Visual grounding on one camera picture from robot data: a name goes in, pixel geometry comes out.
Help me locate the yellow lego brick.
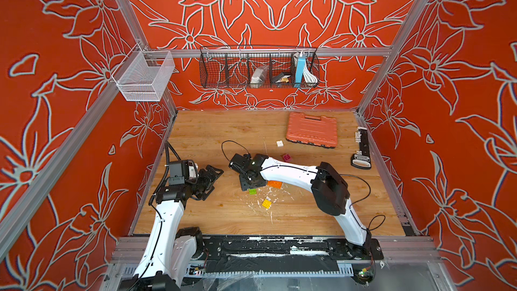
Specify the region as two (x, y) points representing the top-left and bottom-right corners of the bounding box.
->
(261, 198), (272, 210)

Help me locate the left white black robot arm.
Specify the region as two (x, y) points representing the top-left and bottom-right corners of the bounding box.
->
(118, 142), (224, 290)

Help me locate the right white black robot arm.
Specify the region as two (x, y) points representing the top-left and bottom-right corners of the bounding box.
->
(229, 154), (383, 260)

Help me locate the orange long lego brick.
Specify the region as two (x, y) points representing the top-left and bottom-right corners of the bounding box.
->
(267, 181), (283, 189)

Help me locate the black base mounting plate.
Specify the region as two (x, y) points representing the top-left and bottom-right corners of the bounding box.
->
(187, 235), (384, 278)

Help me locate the orange plastic tool case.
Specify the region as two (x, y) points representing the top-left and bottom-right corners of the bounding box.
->
(285, 113), (338, 149)

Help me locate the silver packet in basket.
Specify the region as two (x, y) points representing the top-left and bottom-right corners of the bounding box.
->
(250, 65), (269, 89)

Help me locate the black handheld scraper tool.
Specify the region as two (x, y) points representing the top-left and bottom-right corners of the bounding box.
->
(351, 127), (372, 170)

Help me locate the light blue box in basket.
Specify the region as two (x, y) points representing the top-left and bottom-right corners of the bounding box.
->
(294, 55), (306, 88)

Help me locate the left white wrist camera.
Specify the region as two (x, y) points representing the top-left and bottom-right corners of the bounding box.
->
(167, 160), (199, 186)

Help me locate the black wire wall basket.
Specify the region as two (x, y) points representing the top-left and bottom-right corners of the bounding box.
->
(199, 45), (320, 89)

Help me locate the white cable in basket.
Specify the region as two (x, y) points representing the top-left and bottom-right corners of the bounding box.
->
(302, 63), (319, 86)

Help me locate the clear plastic wall bin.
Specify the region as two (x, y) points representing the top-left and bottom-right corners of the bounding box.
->
(114, 51), (176, 102)

